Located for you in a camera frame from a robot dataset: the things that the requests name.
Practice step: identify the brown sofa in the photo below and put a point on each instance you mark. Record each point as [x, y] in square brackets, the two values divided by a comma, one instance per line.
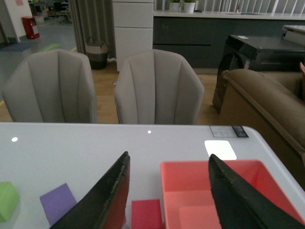
[272, 103]

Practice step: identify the grey curtain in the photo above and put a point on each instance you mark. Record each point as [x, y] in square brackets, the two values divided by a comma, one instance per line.
[93, 18]

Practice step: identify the grey upholstered chair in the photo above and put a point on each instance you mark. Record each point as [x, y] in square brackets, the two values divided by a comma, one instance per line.
[158, 87]
[52, 87]

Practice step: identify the white drawer cabinet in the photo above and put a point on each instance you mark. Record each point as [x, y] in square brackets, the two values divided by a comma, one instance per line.
[133, 27]

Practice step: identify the table label sticker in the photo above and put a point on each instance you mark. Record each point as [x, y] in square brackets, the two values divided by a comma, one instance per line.
[234, 131]

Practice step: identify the left grey upholstered chair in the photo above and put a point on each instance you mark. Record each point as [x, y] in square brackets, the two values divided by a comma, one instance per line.
[52, 87]

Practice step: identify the white plant pot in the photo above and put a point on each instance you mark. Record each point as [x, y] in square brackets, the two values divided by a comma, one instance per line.
[188, 7]

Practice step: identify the dark grey counter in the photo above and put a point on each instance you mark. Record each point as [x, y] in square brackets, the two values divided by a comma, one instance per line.
[200, 36]

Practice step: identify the brown cushion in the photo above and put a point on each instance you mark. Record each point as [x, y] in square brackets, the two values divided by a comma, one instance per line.
[302, 69]

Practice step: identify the right grey upholstered chair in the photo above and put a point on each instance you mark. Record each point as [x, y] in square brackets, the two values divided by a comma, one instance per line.
[158, 87]

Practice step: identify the woven laundry basket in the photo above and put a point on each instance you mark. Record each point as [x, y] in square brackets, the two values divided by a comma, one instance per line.
[97, 53]

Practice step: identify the pink plastic bin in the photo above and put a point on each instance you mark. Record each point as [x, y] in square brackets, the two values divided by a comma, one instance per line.
[188, 201]

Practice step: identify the far red foam cube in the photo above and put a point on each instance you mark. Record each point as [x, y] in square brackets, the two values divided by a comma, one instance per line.
[146, 214]

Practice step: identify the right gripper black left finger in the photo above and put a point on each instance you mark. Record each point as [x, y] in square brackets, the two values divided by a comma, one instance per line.
[103, 207]

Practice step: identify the green foam cube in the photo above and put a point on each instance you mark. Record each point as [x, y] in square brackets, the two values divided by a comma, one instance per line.
[9, 198]

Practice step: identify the red box on floor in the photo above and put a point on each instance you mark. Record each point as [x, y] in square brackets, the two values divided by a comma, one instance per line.
[30, 27]

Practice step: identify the far purple foam cube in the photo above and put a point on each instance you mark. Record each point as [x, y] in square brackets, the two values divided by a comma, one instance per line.
[57, 202]

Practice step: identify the black appliance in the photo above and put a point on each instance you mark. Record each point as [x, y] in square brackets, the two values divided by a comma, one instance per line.
[257, 54]

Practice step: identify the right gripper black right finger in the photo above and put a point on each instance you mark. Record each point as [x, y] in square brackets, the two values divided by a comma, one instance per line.
[241, 206]

